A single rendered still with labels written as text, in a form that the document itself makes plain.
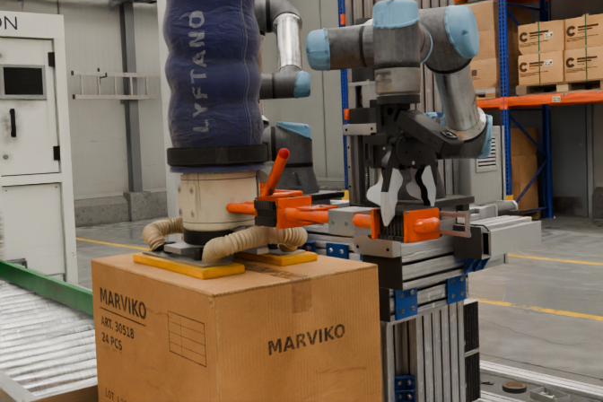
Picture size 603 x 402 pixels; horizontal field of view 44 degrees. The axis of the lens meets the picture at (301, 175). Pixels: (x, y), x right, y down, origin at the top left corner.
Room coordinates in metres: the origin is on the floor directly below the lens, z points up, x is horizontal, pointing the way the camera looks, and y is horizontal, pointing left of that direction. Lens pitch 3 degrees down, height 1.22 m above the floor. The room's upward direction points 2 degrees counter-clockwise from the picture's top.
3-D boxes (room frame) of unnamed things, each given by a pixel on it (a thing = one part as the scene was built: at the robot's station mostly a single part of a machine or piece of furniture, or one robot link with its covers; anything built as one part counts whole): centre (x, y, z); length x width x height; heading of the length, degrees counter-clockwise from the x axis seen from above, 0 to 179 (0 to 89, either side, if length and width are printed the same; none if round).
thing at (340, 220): (1.32, -0.09, 1.07); 0.07 x 0.07 x 0.04; 37
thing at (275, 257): (1.75, 0.11, 0.97); 0.34 x 0.10 x 0.05; 37
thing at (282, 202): (1.49, 0.04, 1.07); 0.10 x 0.08 x 0.06; 127
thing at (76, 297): (3.37, 1.14, 0.60); 1.60 x 0.10 x 0.09; 38
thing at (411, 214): (1.21, -0.16, 1.07); 0.08 x 0.07 x 0.05; 37
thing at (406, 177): (2.07, -0.32, 1.09); 0.15 x 0.15 x 0.10
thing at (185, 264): (1.64, 0.26, 0.97); 0.34 x 0.10 x 0.05; 37
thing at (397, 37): (1.23, -0.17, 1.38); 0.09 x 0.08 x 0.11; 160
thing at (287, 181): (2.43, 0.02, 1.09); 0.15 x 0.15 x 0.10
